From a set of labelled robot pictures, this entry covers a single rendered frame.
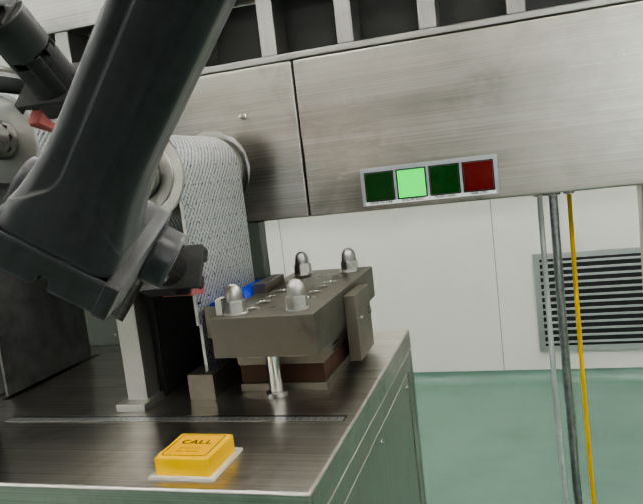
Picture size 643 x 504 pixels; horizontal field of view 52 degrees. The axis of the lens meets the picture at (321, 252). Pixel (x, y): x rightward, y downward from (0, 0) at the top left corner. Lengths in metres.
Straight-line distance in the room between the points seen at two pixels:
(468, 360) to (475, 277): 0.46
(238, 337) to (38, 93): 0.42
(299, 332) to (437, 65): 0.56
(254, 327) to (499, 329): 2.80
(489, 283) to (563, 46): 2.49
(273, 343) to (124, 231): 0.63
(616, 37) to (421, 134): 0.35
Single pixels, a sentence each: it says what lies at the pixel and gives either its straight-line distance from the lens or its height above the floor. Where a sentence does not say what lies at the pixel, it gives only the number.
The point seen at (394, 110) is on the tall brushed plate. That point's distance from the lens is 1.24.
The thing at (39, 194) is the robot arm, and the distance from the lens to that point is 0.35.
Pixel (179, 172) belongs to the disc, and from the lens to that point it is 1.01.
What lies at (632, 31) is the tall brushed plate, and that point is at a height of 1.39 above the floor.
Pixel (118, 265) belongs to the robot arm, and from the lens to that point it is 0.36.
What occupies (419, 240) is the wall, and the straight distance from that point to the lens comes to 3.62.
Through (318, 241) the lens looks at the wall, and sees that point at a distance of 3.74.
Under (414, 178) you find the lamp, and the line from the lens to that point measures 1.23.
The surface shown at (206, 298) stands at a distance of 1.06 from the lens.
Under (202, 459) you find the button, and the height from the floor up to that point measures 0.92.
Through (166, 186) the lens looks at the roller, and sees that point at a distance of 1.02.
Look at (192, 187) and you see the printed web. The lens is 1.05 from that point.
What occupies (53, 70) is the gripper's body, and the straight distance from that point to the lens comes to 0.85.
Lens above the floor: 1.22
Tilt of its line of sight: 7 degrees down
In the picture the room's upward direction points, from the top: 7 degrees counter-clockwise
